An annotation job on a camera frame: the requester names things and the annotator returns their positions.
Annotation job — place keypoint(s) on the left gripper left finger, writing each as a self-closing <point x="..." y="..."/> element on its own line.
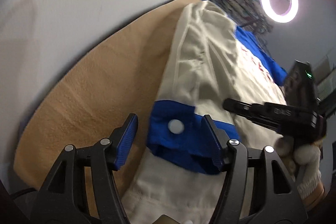
<point x="63" y="197"/>

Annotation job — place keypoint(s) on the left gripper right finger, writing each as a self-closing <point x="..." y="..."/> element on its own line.
<point x="257" y="187"/>

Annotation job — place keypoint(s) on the cream and blue jacket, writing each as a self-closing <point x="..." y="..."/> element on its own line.
<point x="211" y="59"/>

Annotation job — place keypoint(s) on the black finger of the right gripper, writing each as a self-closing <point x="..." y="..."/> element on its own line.
<point x="256" y="113"/>

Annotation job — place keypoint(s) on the white gloved right hand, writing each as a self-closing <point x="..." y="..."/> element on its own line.
<point x="302" y="164"/>

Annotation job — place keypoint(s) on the grey patterned bedding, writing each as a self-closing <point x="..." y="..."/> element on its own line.
<point x="248" y="14"/>

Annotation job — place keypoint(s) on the shelf clutter at right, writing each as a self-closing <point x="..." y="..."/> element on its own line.
<point x="324" y="75"/>

